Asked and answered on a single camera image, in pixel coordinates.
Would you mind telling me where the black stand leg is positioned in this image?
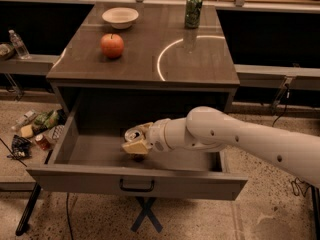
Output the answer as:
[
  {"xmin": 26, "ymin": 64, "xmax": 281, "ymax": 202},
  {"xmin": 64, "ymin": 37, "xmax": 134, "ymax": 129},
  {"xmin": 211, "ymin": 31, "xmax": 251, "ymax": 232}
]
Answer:
[
  {"xmin": 311, "ymin": 186, "xmax": 320, "ymax": 240},
  {"xmin": 14, "ymin": 149, "xmax": 54, "ymax": 237}
]

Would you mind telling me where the bowl on left ledge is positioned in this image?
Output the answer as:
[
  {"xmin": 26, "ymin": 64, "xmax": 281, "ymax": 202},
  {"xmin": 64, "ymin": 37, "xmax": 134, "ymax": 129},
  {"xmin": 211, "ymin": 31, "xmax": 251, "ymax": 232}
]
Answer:
[{"xmin": 0, "ymin": 43, "xmax": 15, "ymax": 61}]

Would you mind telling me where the green snack bag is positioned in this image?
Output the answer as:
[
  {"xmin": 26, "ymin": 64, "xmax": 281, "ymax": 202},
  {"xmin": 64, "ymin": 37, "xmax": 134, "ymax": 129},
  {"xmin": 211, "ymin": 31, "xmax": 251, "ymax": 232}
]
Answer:
[{"xmin": 34, "ymin": 110, "xmax": 59, "ymax": 129}]

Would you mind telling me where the black stand leg left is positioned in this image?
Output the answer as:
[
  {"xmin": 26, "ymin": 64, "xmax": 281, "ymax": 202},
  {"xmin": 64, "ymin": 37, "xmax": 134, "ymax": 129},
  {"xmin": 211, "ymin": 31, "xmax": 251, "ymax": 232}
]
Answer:
[{"xmin": 14, "ymin": 149, "xmax": 54, "ymax": 237}]

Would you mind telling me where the small red can on floor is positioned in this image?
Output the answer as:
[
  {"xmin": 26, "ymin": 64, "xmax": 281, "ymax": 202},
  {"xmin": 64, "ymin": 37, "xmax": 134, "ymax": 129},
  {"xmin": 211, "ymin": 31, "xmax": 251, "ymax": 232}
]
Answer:
[{"xmin": 35, "ymin": 134, "xmax": 51, "ymax": 150}]

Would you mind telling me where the black stand leg right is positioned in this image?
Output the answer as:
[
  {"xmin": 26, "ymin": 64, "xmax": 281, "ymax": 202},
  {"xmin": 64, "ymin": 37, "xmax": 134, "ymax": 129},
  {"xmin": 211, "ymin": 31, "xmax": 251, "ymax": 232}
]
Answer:
[{"xmin": 311, "ymin": 186, "xmax": 320, "ymax": 240}]

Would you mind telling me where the white bowl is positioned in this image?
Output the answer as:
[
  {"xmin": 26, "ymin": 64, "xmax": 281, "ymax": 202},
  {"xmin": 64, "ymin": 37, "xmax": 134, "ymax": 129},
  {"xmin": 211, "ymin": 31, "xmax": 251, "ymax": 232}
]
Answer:
[{"xmin": 102, "ymin": 7, "xmax": 139, "ymax": 29}]

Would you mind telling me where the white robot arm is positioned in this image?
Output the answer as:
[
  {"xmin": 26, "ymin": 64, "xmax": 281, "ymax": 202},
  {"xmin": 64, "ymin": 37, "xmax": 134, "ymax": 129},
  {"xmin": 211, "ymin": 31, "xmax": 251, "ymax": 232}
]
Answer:
[{"xmin": 122, "ymin": 107, "xmax": 320, "ymax": 188}]

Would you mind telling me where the black drawer handle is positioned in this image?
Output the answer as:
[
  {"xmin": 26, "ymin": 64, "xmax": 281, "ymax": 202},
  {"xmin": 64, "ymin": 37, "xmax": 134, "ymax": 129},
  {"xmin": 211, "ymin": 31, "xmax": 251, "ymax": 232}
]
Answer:
[{"xmin": 119, "ymin": 179, "xmax": 155, "ymax": 193}]

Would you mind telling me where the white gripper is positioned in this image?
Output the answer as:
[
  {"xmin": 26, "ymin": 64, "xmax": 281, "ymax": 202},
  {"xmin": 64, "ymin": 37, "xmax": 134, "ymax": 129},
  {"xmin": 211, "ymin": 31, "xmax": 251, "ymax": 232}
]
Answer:
[{"xmin": 122, "ymin": 119, "xmax": 171, "ymax": 155}]

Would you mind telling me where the orange soda can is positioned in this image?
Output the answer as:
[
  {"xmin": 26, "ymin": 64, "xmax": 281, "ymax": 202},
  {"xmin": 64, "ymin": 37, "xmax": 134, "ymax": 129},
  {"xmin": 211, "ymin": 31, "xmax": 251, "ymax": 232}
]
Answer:
[{"xmin": 123, "ymin": 128, "xmax": 147, "ymax": 161}]

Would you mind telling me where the plastic bottle on floor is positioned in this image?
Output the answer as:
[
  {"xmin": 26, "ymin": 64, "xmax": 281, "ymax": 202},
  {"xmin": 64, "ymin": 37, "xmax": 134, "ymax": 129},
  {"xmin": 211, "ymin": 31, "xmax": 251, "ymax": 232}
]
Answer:
[{"xmin": 11, "ymin": 110, "xmax": 37, "ymax": 131}]

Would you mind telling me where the open grey top drawer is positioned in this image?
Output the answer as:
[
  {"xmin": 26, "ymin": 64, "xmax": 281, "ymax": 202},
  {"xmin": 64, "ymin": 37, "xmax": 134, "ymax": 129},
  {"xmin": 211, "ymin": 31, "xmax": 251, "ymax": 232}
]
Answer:
[{"xmin": 28, "ymin": 89, "xmax": 247, "ymax": 200}]

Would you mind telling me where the red apple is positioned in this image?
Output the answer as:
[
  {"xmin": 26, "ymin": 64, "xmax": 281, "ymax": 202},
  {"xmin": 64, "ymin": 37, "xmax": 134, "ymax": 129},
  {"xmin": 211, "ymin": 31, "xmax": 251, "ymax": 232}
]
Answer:
[{"xmin": 100, "ymin": 34, "xmax": 124, "ymax": 59}]

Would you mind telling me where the black cable on floor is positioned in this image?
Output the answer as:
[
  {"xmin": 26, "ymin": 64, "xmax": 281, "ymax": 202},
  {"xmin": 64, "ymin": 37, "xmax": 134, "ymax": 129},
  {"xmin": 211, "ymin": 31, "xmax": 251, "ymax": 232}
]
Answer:
[{"xmin": 271, "ymin": 83, "xmax": 313, "ymax": 197}]

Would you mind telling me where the grey cabinet counter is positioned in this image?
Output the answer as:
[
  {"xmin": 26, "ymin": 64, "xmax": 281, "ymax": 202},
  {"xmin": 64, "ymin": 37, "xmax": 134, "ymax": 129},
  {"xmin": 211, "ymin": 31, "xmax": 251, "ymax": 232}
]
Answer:
[{"xmin": 46, "ymin": 2, "xmax": 241, "ymax": 122}]

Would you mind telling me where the green soda can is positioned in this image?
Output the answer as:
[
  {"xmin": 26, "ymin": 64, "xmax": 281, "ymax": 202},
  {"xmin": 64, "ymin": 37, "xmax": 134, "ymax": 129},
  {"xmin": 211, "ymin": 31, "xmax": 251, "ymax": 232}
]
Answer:
[{"xmin": 184, "ymin": 0, "xmax": 203, "ymax": 29}]

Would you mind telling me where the black patterned snack bag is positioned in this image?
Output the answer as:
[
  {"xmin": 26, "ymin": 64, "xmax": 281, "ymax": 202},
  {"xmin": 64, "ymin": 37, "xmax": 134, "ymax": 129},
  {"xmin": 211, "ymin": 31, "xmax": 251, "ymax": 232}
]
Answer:
[{"xmin": 11, "ymin": 135, "xmax": 31, "ymax": 159}]

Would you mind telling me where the clear plastic water bottle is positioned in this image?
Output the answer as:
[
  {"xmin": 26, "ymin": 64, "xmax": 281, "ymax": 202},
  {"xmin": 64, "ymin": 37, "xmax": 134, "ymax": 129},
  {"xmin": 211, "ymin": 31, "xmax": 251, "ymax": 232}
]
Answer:
[{"xmin": 9, "ymin": 30, "xmax": 31, "ymax": 59}]

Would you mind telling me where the yellow sponge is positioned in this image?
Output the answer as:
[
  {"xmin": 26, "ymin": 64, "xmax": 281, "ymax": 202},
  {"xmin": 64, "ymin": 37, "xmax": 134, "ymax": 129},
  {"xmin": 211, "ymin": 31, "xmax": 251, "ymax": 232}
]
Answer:
[{"xmin": 20, "ymin": 125, "xmax": 34, "ymax": 138}]

